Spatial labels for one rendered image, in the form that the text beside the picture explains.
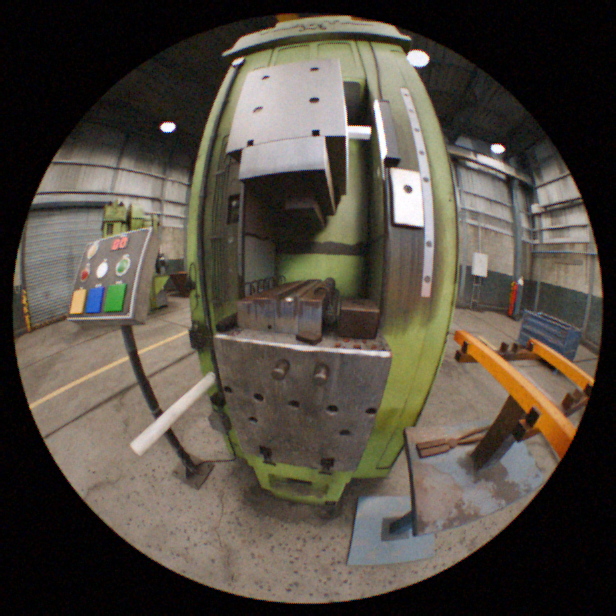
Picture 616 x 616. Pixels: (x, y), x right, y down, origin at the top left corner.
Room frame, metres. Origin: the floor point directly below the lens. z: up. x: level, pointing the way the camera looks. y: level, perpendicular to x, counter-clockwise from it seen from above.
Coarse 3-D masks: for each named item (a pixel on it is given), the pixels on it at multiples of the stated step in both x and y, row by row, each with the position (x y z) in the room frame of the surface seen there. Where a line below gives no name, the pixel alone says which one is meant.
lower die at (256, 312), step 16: (272, 288) 0.63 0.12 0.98; (288, 288) 0.49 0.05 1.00; (240, 304) 0.41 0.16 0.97; (256, 304) 0.40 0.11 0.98; (272, 304) 0.39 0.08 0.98; (288, 304) 0.39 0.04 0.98; (304, 304) 0.38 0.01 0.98; (320, 304) 0.38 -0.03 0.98; (240, 320) 0.41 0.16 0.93; (256, 320) 0.40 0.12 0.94; (272, 320) 0.39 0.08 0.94; (288, 320) 0.39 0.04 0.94; (304, 320) 0.38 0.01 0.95; (320, 320) 0.37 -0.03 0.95
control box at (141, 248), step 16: (112, 240) 0.38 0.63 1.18; (128, 240) 0.39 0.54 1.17; (144, 240) 0.41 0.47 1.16; (160, 240) 0.49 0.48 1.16; (96, 256) 0.34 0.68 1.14; (112, 256) 0.36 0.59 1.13; (128, 256) 0.37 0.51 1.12; (144, 256) 0.40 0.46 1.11; (80, 272) 0.30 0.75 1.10; (96, 272) 0.32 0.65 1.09; (112, 272) 0.34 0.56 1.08; (128, 272) 0.35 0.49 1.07; (144, 272) 0.39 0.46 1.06; (80, 288) 0.28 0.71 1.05; (128, 288) 0.33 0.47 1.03; (144, 288) 0.39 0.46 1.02; (128, 304) 0.32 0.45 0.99; (144, 304) 0.38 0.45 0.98; (80, 320) 0.24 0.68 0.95; (96, 320) 0.27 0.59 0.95; (112, 320) 0.29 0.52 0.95; (128, 320) 0.31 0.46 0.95; (144, 320) 0.36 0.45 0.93
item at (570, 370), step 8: (536, 344) 0.18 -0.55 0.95; (536, 352) 0.17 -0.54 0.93; (544, 352) 0.14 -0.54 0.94; (552, 352) 0.12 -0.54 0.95; (552, 360) 0.11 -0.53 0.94; (560, 360) 0.09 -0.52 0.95; (560, 368) 0.08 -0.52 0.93; (568, 368) 0.06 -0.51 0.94; (576, 368) 0.04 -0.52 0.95; (568, 376) 0.05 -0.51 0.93; (576, 376) 0.03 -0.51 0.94; (584, 376) 0.01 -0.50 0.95; (584, 384) 0.00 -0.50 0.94; (592, 384) -0.02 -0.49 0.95
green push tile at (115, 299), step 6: (108, 288) 0.31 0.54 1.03; (114, 288) 0.31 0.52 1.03; (120, 288) 0.32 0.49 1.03; (126, 288) 0.33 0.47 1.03; (108, 294) 0.30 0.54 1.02; (114, 294) 0.31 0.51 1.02; (120, 294) 0.31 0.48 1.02; (108, 300) 0.29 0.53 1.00; (114, 300) 0.30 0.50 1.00; (120, 300) 0.31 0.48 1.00; (108, 306) 0.29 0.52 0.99; (114, 306) 0.29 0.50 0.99; (120, 306) 0.30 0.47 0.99; (108, 312) 0.29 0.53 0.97
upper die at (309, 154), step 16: (272, 144) 0.40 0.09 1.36; (288, 144) 0.39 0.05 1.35; (304, 144) 0.38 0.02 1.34; (320, 144) 0.38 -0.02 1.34; (256, 160) 0.40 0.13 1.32; (272, 160) 0.39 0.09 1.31; (288, 160) 0.39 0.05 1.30; (304, 160) 0.38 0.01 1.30; (320, 160) 0.38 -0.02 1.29; (240, 176) 0.41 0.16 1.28; (256, 176) 0.40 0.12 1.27; (272, 176) 0.41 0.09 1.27; (288, 176) 0.41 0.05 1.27; (304, 176) 0.41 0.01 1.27; (320, 176) 0.41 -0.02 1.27; (256, 192) 0.51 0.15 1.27; (272, 192) 0.52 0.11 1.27; (320, 192) 0.52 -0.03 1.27
